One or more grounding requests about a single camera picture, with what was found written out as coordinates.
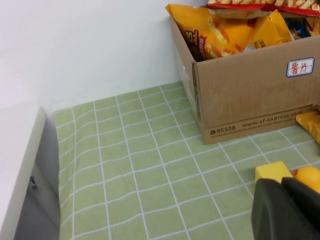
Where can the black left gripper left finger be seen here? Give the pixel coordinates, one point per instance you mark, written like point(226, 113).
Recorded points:
point(275, 215)

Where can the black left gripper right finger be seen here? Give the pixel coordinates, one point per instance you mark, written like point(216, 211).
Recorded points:
point(302, 197)

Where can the red shrimp stick bag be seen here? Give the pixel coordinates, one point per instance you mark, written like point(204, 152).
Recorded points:
point(295, 10)

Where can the yellow snack packet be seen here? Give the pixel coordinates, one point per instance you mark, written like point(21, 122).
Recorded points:
point(311, 126)

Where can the yellow rubber duck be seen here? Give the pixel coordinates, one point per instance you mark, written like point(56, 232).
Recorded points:
point(308, 176)

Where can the yellow foam cube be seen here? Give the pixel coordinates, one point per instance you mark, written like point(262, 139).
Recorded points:
point(271, 170)

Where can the printed cardboard box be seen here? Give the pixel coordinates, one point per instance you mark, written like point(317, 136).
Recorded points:
point(250, 100)

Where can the white label with blue border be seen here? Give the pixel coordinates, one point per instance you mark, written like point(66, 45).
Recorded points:
point(300, 67)

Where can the green checked tablecloth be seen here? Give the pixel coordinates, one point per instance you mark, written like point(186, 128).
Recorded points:
point(150, 175)

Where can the yellow orange chip bag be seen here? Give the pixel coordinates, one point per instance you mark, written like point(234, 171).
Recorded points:
point(225, 30)

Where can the white cabinet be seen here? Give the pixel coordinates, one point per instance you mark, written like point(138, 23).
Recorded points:
point(15, 162)

